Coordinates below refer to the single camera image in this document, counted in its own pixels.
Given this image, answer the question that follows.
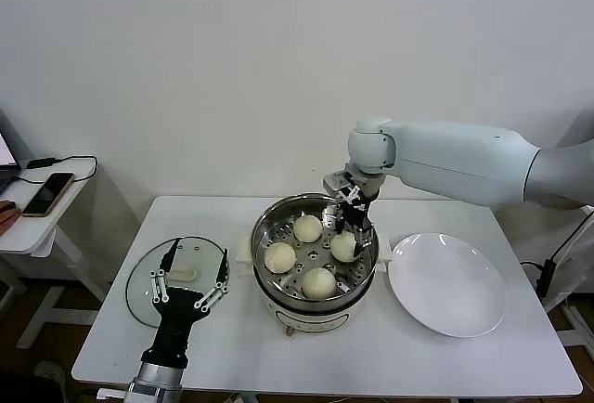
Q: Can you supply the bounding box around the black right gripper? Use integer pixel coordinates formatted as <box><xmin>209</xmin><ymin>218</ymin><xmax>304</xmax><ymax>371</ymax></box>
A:
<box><xmin>323</xmin><ymin>193</ymin><xmax>377</xmax><ymax>258</ymax></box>

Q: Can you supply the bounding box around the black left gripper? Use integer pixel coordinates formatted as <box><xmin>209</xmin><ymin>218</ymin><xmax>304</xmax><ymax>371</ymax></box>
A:
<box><xmin>140</xmin><ymin>237</ymin><xmax>231</xmax><ymax>371</ymax></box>

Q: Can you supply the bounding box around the glass lid with white handle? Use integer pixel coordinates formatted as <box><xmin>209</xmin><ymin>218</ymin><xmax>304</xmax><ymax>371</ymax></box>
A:
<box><xmin>125</xmin><ymin>235</ymin><xmax>232</xmax><ymax>330</ymax></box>

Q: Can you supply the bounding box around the white steamed baozi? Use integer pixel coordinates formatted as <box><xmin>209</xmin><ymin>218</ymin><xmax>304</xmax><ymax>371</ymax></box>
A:
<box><xmin>329</xmin><ymin>230</ymin><xmax>361</xmax><ymax>263</ymax></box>
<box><xmin>302</xmin><ymin>266</ymin><xmax>337</xmax><ymax>301</ymax></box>
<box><xmin>264</xmin><ymin>241</ymin><xmax>297</xmax><ymax>274</ymax></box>
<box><xmin>293</xmin><ymin>214</ymin><xmax>324</xmax><ymax>243</ymax></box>

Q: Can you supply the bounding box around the stainless steel steamer basket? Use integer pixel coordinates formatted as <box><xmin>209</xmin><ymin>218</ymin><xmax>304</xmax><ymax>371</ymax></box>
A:
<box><xmin>251</xmin><ymin>193</ymin><xmax>379</xmax><ymax>314</ymax></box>

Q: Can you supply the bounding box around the steel steamer pot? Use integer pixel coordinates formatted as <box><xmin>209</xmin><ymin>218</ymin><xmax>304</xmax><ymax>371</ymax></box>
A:
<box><xmin>237</xmin><ymin>230</ymin><xmax>393</xmax><ymax>340</ymax></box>

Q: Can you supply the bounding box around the person hand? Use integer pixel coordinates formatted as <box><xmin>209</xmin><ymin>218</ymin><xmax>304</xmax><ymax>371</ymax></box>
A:
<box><xmin>0</xmin><ymin>201</ymin><xmax>22</xmax><ymax>237</ymax></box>

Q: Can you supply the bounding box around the white round plate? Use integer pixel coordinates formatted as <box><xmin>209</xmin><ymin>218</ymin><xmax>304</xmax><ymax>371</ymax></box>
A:
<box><xmin>388</xmin><ymin>233</ymin><xmax>508</xmax><ymax>340</ymax></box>

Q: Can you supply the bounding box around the smartphone with gold edge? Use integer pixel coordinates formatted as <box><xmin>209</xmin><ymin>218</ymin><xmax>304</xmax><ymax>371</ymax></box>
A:
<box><xmin>21</xmin><ymin>172</ymin><xmax>77</xmax><ymax>218</ymax></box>

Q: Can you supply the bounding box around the white side table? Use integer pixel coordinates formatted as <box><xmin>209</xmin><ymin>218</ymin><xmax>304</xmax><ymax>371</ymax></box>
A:
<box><xmin>0</xmin><ymin>154</ymin><xmax>112</xmax><ymax>351</ymax></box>

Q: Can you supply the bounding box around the black laptop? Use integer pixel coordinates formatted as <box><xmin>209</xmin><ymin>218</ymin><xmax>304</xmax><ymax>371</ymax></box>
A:
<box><xmin>0</xmin><ymin>108</ymin><xmax>24</xmax><ymax>195</ymax></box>

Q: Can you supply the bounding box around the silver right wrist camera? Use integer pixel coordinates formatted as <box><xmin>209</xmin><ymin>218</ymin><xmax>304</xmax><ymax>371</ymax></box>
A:
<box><xmin>323</xmin><ymin>171</ymin><xmax>356</xmax><ymax>195</ymax></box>

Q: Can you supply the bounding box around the thin black charging cable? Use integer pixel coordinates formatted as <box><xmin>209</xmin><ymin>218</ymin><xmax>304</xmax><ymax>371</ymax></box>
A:
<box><xmin>11</xmin><ymin>155</ymin><xmax>99</xmax><ymax>187</ymax></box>

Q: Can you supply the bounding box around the black cable with inline adapter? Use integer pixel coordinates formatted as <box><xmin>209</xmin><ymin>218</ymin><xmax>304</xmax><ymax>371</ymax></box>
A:
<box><xmin>519</xmin><ymin>207</ymin><xmax>594</xmax><ymax>300</ymax></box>

